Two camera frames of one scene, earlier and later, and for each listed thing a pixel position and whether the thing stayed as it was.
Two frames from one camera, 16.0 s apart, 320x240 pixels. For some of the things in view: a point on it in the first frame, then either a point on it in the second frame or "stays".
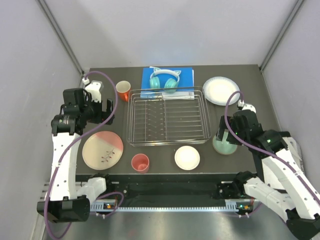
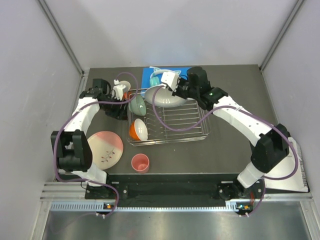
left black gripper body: (93, 111) to (114, 110)
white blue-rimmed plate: (217, 90) to (163, 98)
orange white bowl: (187, 158) to (138, 129)
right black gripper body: (240, 134) to (183, 89)
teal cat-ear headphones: (171, 84) stays
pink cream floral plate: (102, 150) stays
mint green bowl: (224, 148) to (137, 106)
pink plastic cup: (140, 162) stays
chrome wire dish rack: (167, 116) stays
